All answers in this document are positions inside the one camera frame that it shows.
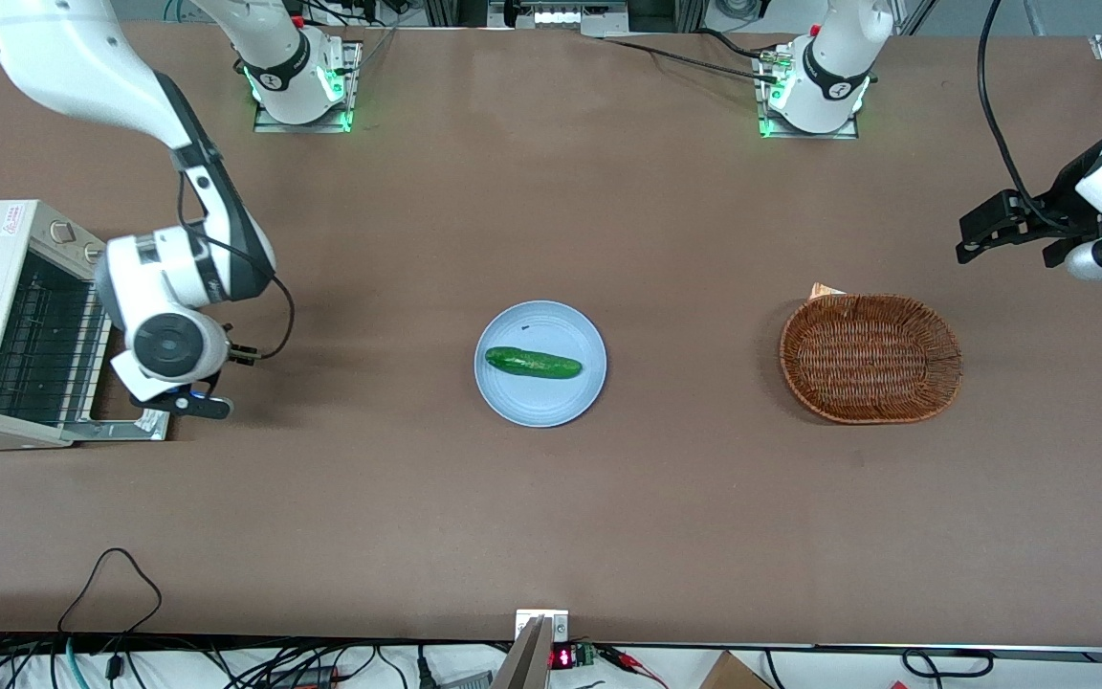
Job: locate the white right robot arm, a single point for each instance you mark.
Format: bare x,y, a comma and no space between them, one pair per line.
73,57

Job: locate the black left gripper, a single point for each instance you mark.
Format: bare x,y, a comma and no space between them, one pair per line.
1065,202

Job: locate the light blue round plate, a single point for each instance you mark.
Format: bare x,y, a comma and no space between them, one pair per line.
541,321

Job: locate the red black clip leads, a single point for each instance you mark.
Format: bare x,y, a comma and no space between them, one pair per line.
632,660

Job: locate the red digit display module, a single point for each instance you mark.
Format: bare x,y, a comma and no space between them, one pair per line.
562,657

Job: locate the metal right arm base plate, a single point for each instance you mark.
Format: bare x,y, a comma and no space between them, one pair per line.
352,91

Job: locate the brown wicker oval basket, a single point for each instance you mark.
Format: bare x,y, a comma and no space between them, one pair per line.
871,359

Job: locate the silver camera mount bracket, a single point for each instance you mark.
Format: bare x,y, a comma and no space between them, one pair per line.
539,627

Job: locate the silver oven knob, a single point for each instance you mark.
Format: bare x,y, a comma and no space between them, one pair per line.
92,252
61,231

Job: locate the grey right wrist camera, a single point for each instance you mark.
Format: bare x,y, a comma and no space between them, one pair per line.
205,406

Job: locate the orange paper basket tag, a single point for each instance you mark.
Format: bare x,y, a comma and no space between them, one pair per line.
825,290

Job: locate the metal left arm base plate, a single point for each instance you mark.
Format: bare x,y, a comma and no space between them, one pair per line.
767,129

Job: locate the red oven warning sticker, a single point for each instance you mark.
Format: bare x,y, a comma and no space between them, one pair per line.
13,218

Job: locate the green cucumber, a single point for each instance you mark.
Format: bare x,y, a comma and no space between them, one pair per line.
534,364

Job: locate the black power adapter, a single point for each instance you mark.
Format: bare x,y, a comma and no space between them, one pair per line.
307,677

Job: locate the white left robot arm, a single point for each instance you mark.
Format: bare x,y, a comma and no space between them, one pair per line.
838,57

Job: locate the brown cardboard box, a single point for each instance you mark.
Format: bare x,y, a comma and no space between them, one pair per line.
733,673

